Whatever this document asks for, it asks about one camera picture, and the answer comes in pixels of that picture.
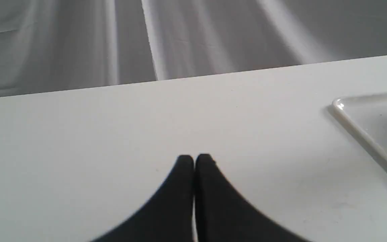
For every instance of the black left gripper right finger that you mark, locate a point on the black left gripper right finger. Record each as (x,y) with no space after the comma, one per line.
(223,215)

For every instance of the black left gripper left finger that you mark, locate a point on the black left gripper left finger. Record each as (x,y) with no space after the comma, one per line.
(167,215)

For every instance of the white plastic tray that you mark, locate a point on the white plastic tray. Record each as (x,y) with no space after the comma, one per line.
(365,117)

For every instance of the grey backdrop cloth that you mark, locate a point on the grey backdrop cloth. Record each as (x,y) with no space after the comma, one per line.
(54,45)

